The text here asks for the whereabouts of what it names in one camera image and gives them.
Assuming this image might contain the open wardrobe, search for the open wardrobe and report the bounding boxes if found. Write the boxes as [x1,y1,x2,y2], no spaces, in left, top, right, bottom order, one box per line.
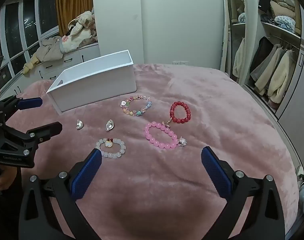
[242,0,304,124]

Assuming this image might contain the pile of plush bedding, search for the pile of plush bedding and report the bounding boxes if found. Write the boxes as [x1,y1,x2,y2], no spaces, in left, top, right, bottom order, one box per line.
[61,6,99,53]

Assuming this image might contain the white bead bracelet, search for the white bead bracelet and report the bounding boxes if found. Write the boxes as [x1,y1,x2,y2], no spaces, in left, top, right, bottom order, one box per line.
[95,137,126,159]

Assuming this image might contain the red bead bracelet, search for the red bead bracelet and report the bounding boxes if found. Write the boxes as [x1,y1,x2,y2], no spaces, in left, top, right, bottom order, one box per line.
[163,101,192,128]

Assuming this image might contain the white drawer cabinet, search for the white drawer cabinet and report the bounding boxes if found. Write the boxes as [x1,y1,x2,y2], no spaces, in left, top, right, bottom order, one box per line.
[0,42,101,103]

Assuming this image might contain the beige garment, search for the beige garment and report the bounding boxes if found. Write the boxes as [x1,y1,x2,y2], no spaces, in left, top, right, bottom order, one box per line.
[22,36,65,74]

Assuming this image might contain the cream fleece hanging coat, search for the cream fleece hanging coat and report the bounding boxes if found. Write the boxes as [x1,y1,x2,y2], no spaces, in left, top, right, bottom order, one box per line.
[254,50,297,103]

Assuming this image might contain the wardrobe sliding door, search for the wardrobe sliding door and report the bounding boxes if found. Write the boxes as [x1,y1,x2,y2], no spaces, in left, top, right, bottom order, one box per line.
[276,5,304,132]

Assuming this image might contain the mustard curtain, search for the mustard curtain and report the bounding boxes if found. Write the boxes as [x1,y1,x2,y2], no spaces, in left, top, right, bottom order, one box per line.
[55,0,94,27]

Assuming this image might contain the large window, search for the large window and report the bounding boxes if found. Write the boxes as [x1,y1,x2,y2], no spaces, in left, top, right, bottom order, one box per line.
[0,0,60,87]

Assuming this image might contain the grey hanging coat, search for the grey hanging coat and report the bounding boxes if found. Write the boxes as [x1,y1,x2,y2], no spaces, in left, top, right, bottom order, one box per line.
[250,45,285,82]

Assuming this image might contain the dark hanging jacket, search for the dark hanging jacket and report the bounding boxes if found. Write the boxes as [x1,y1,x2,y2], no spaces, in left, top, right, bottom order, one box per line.
[249,36,274,75]

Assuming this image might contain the person's left hand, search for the person's left hand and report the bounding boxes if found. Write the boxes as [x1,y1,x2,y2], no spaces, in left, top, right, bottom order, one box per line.
[0,167,19,190]

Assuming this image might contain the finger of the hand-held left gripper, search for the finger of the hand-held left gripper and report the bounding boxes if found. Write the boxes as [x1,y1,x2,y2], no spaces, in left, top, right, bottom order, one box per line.
[0,121,63,156]
[0,95,43,121]

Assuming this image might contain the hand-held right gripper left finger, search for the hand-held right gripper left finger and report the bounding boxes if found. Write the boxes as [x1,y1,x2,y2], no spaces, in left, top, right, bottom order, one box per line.
[18,148,102,240]

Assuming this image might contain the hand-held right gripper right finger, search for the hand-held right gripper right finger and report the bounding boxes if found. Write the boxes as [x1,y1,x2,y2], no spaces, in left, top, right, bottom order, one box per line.
[201,146,286,240]

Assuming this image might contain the blue patterned folded cloth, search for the blue patterned folded cloth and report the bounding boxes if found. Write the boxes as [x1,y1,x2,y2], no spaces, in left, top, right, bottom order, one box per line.
[274,15,297,33]

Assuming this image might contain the pink plush blanket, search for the pink plush blanket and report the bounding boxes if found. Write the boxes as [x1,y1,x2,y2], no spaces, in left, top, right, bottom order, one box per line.
[3,64,300,240]

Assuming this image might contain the white sneaker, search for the white sneaker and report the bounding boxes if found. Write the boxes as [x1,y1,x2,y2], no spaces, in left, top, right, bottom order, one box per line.
[295,166,304,188]

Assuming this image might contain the tall wall mirror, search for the tall wall mirror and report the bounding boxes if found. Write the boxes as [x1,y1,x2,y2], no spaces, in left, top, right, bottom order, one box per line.
[220,0,249,85]

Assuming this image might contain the stack of folded clothes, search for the stack of folded clothes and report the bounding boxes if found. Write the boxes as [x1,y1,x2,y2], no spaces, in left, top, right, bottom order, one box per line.
[269,0,297,18]

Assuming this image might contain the pink bead bracelet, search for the pink bead bracelet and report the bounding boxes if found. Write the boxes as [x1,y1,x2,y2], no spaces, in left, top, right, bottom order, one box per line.
[144,121,188,150]

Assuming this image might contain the white plastic storage box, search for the white plastic storage box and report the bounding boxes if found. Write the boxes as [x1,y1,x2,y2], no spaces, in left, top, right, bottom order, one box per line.
[46,50,137,112]

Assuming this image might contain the multicolour bead bracelet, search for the multicolour bead bracelet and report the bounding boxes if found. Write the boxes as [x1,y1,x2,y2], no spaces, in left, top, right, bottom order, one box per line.
[120,95,152,118]

